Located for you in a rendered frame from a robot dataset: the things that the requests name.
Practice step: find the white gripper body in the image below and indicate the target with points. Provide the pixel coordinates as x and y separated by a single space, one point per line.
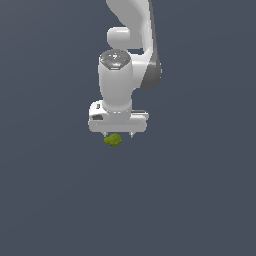
116 121

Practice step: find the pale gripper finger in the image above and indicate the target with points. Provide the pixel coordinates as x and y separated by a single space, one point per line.
131 134
103 134

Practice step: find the small green lumpy object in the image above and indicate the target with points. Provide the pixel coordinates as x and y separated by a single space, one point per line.
113 140

